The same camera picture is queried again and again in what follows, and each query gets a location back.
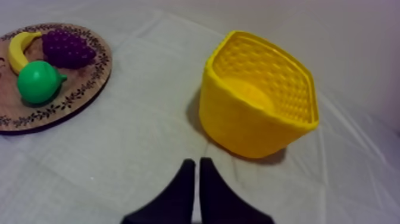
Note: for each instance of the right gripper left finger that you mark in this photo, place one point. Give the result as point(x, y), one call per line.
point(178, 200)

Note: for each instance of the round wooden board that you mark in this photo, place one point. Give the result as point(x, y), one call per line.
point(78, 90)

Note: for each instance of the purple toy grapes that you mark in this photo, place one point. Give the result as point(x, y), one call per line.
point(67, 50)

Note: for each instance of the yellow toy banana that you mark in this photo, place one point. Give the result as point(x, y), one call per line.
point(15, 53)

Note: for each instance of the green toy pear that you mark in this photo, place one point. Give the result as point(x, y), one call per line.
point(37, 83)

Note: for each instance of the yellow plastic basket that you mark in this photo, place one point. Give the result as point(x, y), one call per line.
point(240, 125)

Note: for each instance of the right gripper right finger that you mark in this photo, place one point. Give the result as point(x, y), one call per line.
point(215, 200)

